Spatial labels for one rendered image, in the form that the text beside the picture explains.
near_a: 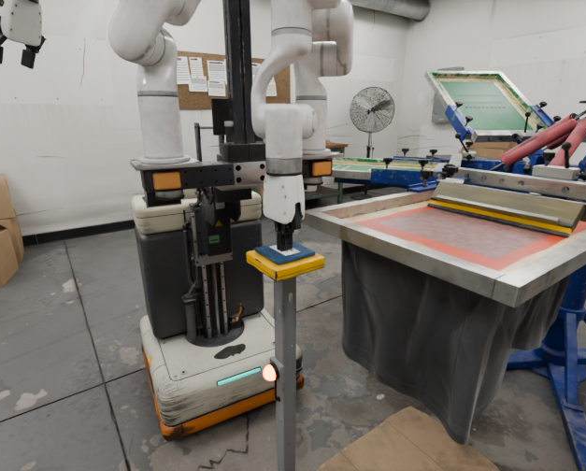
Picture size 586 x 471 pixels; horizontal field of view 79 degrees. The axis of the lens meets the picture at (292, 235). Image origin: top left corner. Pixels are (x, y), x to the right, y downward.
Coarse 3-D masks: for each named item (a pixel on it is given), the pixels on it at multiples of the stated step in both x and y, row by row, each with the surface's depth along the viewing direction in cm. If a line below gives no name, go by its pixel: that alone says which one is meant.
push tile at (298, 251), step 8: (256, 248) 81; (264, 248) 81; (272, 248) 81; (296, 248) 81; (304, 248) 81; (264, 256) 78; (272, 256) 76; (280, 256) 76; (288, 256) 76; (296, 256) 76; (304, 256) 77
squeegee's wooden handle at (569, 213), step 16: (448, 192) 117; (464, 192) 114; (480, 192) 110; (496, 192) 107; (512, 208) 101; (528, 208) 98; (544, 208) 96; (560, 208) 93; (576, 208) 91; (560, 224) 91; (576, 224) 91
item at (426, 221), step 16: (416, 208) 118; (432, 208) 118; (368, 224) 101; (384, 224) 101; (400, 224) 101; (416, 224) 101; (432, 224) 101; (448, 224) 101; (464, 224) 101; (416, 240) 88
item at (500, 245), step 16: (480, 224) 101; (496, 224) 101; (432, 240) 88; (448, 240) 88; (464, 240) 88; (480, 240) 88; (496, 240) 88; (512, 240) 88; (528, 240) 88; (544, 240) 88; (560, 240) 88; (464, 256) 78; (480, 256) 78; (496, 256) 78; (512, 256) 78
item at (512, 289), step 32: (512, 192) 127; (320, 224) 96; (352, 224) 89; (384, 256) 79; (416, 256) 72; (448, 256) 69; (544, 256) 69; (576, 256) 69; (480, 288) 62; (512, 288) 57; (544, 288) 63
